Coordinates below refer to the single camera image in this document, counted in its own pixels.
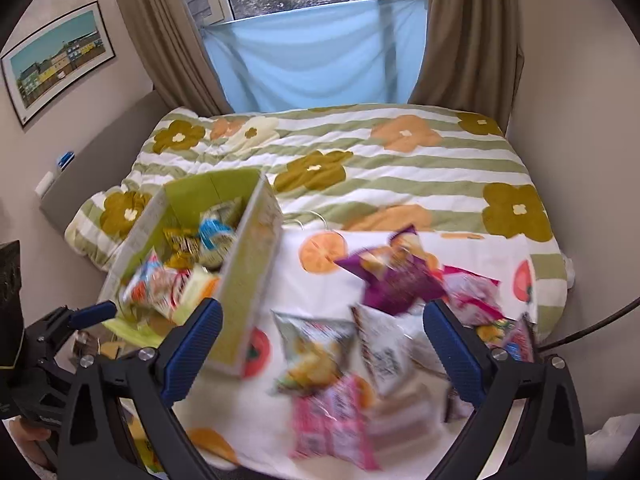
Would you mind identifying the blue red snack bag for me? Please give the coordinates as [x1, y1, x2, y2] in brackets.
[119, 248, 191, 320]

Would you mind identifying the pink snack bag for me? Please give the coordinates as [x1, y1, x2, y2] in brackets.
[442, 266, 504, 326]
[290, 374, 381, 471]

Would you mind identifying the white brown snack bag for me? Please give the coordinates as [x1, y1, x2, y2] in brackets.
[350, 304, 414, 398]

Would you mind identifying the yellow snack bag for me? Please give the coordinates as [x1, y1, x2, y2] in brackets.
[163, 228, 201, 270]

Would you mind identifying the green cardboard box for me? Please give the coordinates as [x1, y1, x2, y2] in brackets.
[99, 169, 283, 377]

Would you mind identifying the purple chip bag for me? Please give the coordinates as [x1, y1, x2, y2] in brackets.
[335, 224, 446, 315]

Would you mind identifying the green yellow chip bag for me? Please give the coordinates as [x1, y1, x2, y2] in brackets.
[273, 312, 356, 396]

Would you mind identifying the person's left hand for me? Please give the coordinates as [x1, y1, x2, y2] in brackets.
[6, 417, 52, 470]

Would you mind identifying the grey headboard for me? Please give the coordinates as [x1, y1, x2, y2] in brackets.
[39, 90, 169, 234]

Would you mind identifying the blue white object on headboard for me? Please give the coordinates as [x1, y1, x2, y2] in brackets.
[56, 151, 75, 171]

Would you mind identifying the floral striped quilt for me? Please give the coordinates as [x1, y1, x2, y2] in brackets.
[64, 104, 568, 337]

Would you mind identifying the framed landscape picture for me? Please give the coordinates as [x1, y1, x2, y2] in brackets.
[1, 1, 116, 126]

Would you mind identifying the left brown curtain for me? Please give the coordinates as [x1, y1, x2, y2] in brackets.
[117, 0, 232, 117]

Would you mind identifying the brown curtain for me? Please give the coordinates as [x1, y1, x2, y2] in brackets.
[117, 0, 232, 117]
[409, 0, 524, 129]

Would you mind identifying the right brown curtain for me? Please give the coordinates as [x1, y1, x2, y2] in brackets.
[409, 0, 524, 129]

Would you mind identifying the blue window cloth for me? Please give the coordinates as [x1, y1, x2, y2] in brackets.
[201, 0, 427, 113]

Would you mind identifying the black cable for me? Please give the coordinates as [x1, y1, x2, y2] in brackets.
[537, 294, 640, 354]

